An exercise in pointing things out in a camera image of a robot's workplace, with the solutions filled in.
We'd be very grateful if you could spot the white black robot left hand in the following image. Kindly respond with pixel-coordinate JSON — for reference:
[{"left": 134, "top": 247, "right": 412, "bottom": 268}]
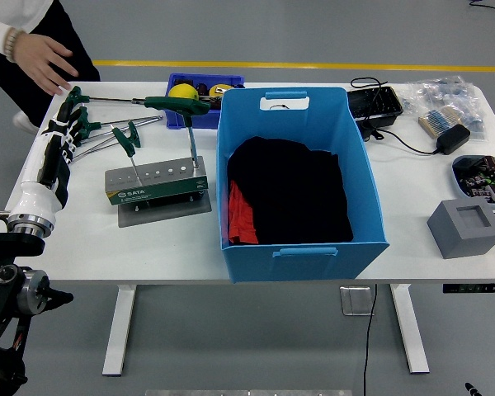
[{"left": 10, "top": 100, "right": 91, "bottom": 227}]

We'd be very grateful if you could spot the person's right hand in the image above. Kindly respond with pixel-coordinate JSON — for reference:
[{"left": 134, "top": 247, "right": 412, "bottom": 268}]
[{"left": 14, "top": 31, "right": 80, "bottom": 97}]

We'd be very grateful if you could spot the small green T-handle hex wrench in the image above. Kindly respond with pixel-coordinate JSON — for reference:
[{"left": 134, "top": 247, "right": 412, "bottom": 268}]
[{"left": 111, "top": 126, "right": 142, "bottom": 185}]

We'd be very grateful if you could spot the green steel tool holder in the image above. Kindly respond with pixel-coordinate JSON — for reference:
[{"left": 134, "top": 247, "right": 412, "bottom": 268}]
[{"left": 104, "top": 156, "right": 213, "bottom": 229}]

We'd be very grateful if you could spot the large green T-handle hex wrench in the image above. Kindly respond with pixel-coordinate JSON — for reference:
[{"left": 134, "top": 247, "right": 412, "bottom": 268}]
[{"left": 144, "top": 95, "right": 212, "bottom": 169}]

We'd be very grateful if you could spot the large blue plastic box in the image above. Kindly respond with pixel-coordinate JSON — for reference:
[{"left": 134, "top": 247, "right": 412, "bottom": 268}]
[{"left": 215, "top": 86, "right": 391, "bottom": 285}]

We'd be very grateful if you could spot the person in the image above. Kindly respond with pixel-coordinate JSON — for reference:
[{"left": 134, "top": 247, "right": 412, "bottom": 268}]
[{"left": 0, "top": 0, "right": 102, "bottom": 134}]

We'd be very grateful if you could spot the white shoe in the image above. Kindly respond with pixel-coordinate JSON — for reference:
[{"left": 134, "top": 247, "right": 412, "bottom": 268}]
[{"left": 12, "top": 111, "right": 40, "bottom": 134}]

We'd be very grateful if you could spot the white table leg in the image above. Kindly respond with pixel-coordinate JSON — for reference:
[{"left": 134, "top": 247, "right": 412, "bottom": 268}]
[
  {"left": 389, "top": 283, "right": 431, "bottom": 375},
  {"left": 101, "top": 284, "right": 138, "bottom": 377}
]

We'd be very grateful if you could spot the black table control panel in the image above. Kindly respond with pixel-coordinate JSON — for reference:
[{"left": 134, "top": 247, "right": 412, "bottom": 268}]
[{"left": 442, "top": 282, "right": 495, "bottom": 295}]

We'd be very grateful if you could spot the yellow lemon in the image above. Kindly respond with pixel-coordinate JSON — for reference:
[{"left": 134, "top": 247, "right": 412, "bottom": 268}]
[{"left": 167, "top": 83, "right": 199, "bottom": 100}]

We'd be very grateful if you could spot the metal floor socket plate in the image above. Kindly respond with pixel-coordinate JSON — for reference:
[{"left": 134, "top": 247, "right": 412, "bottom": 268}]
[{"left": 340, "top": 285, "right": 375, "bottom": 317}]

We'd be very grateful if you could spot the grey foam block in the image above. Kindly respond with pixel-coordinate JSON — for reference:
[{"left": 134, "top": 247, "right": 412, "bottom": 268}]
[{"left": 427, "top": 197, "right": 495, "bottom": 260}]

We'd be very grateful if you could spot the small blue parts bin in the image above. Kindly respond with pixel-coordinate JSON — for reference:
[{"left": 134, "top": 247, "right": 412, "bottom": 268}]
[{"left": 166, "top": 73, "right": 246, "bottom": 131}]

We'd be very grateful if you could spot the circuit board with green parts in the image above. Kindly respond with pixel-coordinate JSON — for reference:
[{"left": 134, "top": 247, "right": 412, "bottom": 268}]
[{"left": 464, "top": 172, "right": 495, "bottom": 204}]

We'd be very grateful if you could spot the red cloth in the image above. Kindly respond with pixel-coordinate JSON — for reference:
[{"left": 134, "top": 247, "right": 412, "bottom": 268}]
[{"left": 228, "top": 180, "right": 260, "bottom": 245}]

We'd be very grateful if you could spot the white bowl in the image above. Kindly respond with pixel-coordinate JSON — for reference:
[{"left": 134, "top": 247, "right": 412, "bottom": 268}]
[{"left": 451, "top": 154, "right": 495, "bottom": 207}]

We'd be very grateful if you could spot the small black charger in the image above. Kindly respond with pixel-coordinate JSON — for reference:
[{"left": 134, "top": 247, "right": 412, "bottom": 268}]
[{"left": 455, "top": 158, "right": 486, "bottom": 178}]

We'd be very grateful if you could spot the yellow floor tape line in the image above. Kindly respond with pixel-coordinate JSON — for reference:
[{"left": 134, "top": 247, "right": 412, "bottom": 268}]
[{"left": 92, "top": 59, "right": 495, "bottom": 72}]

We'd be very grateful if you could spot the black power adapter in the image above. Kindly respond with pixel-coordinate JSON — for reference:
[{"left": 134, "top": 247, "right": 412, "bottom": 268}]
[{"left": 436, "top": 123, "right": 472, "bottom": 156}]

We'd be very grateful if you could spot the black cloth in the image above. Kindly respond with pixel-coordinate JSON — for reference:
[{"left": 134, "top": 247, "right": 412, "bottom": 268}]
[{"left": 226, "top": 136, "right": 355, "bottom": 244}]

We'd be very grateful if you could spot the taped resistor strip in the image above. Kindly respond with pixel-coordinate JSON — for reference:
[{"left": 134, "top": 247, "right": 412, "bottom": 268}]
[{"left": 418, "top": 105, "right": 463, "bottom": 137}]

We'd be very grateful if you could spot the clear bag of blue components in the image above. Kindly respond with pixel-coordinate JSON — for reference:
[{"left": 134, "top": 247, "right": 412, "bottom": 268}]
[{"left": 398, "top": 75, "right": 488, "bottom": 144}]

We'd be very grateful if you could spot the black plastic tray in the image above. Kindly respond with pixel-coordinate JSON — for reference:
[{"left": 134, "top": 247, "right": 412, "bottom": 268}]
[{"left": 346, "top": 87, "right": 404, "bottom": 129}]

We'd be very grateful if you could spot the beige bead bracelet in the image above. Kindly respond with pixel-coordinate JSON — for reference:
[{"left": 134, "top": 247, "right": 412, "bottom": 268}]
[{"left": 3, "top": 27, "right": 26, "bottom": 63}]

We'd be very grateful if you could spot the thin black floor cable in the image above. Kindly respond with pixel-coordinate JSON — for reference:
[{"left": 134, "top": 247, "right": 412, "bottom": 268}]
[{"left": 361, "top": 284, "right": 379, "bottom": 396}]

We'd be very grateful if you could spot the black power cable with plug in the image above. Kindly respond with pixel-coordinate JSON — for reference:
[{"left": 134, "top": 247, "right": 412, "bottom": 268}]
[{"left": 349, "top": 76, "right": 441, "bottom": 156}]

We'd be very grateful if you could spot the black cable on floor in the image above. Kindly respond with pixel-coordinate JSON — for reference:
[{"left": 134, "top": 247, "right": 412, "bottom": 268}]
[{"left": 468, "top": 0, "right": 495, "bottom": 21}]

